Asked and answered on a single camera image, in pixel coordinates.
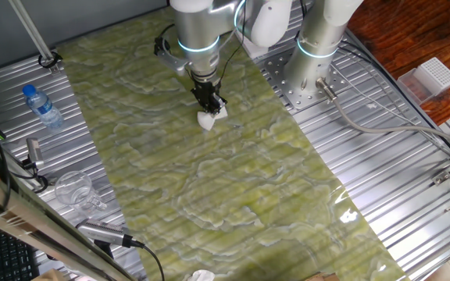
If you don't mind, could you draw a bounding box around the silver ribbed camera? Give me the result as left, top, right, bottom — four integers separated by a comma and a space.
77, 218, 134, 249

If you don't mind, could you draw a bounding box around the silver camera bracket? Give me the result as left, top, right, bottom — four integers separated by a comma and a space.
155, 50, 190, 77

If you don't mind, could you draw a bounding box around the black ribbed camera cable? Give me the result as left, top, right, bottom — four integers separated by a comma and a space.
130, 240, 166, 281

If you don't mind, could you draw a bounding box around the black keyboard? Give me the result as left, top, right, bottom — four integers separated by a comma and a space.
0, 222, 41, 281

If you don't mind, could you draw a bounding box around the clear plastic box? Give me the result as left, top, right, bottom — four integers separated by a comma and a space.
397, 68, 433, 105

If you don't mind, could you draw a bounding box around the white sponge block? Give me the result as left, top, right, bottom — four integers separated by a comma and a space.
196, 107, 229, 132

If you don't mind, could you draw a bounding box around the green marble pattern mat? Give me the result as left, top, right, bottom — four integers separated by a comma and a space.
56, 5, 408, 281

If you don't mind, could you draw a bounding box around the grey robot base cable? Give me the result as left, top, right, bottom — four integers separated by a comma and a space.
316, 76, 450, 155

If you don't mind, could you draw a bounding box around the white power strip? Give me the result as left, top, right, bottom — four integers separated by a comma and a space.
235, 30, 270, 59

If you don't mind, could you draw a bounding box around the clear glass mug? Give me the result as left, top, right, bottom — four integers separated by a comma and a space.
54, 170, 108, 214

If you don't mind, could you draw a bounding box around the aluminium frame bar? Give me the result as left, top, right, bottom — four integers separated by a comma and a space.
0, 162, 136, 281

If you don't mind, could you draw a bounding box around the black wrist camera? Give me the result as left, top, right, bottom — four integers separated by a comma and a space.
153, 37, 171, 56

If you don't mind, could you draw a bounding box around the white pipette tip box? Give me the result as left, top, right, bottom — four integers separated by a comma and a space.
416, 57, 450, 97

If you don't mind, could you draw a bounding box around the cardboard box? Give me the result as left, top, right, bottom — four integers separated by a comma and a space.
305, 271, 341, 281

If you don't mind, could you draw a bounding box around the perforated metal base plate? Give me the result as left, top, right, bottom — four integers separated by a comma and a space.
262, 48, 351, 111

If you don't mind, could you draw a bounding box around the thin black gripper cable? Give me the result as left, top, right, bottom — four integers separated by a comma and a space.
217, 0, 248, 89

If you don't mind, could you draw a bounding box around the white crumpled tissue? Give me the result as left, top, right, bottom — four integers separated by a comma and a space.
187, 269, 216, 281

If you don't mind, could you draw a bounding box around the black clamp tool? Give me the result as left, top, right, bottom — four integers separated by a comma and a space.
21, 137, 49, 173

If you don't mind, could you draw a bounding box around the water bottle blue cap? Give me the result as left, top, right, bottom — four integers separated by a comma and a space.
21, 84, 65, 130

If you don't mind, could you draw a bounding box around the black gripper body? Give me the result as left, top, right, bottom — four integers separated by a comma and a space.
190, 80, 222, 106

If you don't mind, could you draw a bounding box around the aluminium pole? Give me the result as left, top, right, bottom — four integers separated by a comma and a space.
8, 0, 60, 73

